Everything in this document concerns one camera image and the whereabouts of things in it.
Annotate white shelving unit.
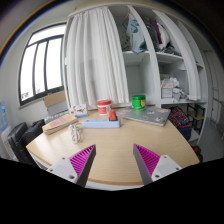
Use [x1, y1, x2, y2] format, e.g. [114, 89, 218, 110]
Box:
[61, 2, 209, 144]

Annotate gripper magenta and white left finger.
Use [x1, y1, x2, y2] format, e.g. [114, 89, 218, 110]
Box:
[47, 144, 96, 187]

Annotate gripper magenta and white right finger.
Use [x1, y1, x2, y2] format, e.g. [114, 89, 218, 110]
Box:
[133, 144, 181, 185]

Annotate black metal rack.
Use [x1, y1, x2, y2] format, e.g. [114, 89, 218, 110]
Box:
[187, 104, 205, 134]

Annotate white curtain left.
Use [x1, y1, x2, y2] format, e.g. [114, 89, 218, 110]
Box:
[65, 7, 129, 107]

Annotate cardboard box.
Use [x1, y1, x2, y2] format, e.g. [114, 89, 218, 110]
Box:
[43, 91, 68, 115]

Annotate black office chair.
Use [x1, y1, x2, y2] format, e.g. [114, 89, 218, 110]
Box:
[7, 119, 45, 166]

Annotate window with dark frame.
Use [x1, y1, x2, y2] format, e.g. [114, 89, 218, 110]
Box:
[18, 23, 66, 106]

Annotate grey laptop with stickers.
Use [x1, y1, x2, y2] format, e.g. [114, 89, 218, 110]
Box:
[116, 106, 170, 126]

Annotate green lidded jar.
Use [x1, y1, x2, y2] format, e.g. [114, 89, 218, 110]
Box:
[132, 95, 146, 111]

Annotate colourful patterned bag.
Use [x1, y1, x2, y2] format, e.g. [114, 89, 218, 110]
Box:
[168, 106, 190, 129]

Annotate light blue power strip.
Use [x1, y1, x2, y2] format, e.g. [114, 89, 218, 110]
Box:
[82, 119, 120, 128]

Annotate tan notebook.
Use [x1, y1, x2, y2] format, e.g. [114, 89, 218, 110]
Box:
[42, 114, 77, 135]

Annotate small white card box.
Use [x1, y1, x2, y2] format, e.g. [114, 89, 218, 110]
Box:
[73, 104, 88, 118]

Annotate white box on shelf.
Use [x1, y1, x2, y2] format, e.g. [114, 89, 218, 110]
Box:
[161, 79, 174, 98]

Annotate red lidded white jar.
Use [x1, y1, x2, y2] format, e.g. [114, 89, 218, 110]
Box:
[97, 100, 112, 115]

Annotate pile of clothes on shelf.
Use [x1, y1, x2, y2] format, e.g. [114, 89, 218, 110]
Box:
[120, 13, 180, 56]

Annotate white coiled cable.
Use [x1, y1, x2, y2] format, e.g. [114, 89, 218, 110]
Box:
[68, 122, 84, 145]

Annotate orange charger plug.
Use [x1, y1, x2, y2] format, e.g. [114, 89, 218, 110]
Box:
[109, 110, 117, 121]

